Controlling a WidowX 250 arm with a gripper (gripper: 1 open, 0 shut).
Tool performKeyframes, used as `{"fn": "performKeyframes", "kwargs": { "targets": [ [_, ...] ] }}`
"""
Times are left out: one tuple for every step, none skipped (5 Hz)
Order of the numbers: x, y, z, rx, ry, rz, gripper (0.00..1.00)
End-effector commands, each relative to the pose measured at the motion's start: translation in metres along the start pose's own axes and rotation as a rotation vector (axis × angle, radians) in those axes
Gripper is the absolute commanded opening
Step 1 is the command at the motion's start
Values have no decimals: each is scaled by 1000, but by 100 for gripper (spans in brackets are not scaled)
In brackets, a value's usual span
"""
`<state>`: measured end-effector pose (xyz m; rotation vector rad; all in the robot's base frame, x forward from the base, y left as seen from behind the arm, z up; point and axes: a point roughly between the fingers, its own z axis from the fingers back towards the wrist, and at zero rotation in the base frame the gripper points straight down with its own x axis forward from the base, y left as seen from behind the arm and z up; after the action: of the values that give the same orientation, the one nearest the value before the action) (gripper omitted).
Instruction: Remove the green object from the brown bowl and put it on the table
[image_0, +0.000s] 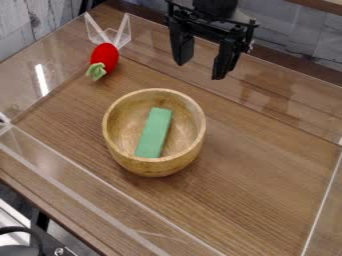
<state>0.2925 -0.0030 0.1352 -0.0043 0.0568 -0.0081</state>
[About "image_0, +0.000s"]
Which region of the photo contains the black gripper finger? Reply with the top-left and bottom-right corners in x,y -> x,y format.
169,20 -> 195,66
211,38 -> 240,80

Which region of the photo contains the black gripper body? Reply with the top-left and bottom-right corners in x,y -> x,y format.
165,0 -> 259,53

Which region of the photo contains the green rectangular block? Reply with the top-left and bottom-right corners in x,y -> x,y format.
135,107 -> 172,158

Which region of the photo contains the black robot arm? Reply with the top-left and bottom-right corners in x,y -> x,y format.
165,0 -> 259,80

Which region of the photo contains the brown wooden bowl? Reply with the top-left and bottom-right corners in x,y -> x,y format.
101,88 -> 205,177

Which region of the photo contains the red plush radish toy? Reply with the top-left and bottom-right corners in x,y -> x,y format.
85,43 -> 120,81

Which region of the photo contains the clear acrylic corner bracket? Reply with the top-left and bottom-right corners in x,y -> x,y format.
84,12 -> 131,49

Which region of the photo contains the clear acrylic tray wall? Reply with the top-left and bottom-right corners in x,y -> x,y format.
0,117 -> 224,256

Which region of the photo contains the black cable loop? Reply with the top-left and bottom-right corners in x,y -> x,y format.
0,226 -> 45,256

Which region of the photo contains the black table leg bracket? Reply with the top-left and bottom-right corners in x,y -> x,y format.
29,208 -> 91,256

